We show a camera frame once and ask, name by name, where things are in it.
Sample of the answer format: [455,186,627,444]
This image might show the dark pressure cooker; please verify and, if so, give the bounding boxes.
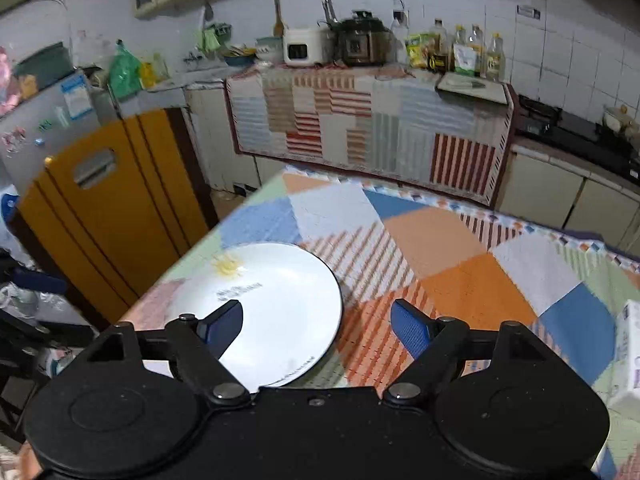
[333,10,392,67]

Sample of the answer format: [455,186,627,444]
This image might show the white sun print plate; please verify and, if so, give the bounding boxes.
[177,242,344,393]

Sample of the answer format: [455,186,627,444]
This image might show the oil bottle with green packet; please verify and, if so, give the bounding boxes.
[452,25,477,74]

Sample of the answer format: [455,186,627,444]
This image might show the clear plastic bottle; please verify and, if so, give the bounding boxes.
[390,15,411,66]

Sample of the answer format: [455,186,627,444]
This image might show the stack of bowls on counter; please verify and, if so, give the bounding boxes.
[255,36,285,66]

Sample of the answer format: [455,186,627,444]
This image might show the green plastic bag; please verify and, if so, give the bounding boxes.
[107,40,144,101]

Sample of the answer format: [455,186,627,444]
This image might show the white cutting board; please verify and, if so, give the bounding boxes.
[436,72,509,106]

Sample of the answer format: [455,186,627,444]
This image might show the blue basin with utensils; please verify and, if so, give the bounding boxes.
[222,45,257,67]

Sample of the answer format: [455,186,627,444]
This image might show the white rice cooker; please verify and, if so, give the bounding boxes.
[283,27,334,67]

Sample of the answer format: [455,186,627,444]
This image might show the striped patchwork counter cloth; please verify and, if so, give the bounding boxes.
[225,65,517,208]

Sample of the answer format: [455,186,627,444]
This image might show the white tissue pack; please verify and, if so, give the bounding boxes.
[609,300,640,413]

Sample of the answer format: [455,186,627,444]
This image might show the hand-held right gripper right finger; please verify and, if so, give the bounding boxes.
[383,299,547,403]

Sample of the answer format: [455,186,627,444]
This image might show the yellow green snack bag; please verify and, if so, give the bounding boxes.
[405,33,436,70]

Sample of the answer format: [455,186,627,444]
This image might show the cream base cabinets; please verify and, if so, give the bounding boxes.
[184,84,640,257]

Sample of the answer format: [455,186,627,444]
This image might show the hanging green cloth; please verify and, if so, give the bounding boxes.
[202,22,232,51]

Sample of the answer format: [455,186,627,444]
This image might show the yellow oil bottle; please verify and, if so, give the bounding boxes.
[469,25,487,78]
[485,33,506,82]

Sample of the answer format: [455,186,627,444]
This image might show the black gas stove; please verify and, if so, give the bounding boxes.
[515,96,640,182]

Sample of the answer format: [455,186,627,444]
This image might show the yellow wooden chair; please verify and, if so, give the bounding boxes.
[10,107,219,324]

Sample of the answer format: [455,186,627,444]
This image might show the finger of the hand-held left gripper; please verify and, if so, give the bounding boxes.
[0,309,99,348]
[0,257,69,295]

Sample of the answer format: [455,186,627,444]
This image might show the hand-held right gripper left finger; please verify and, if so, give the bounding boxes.
[89,301,250,406]

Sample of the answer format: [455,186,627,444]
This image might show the silver refrigerator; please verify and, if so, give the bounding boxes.
[0,67,117,197]

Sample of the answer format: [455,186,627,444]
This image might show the cream pot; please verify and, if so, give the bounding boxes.
[602,105,639,137]

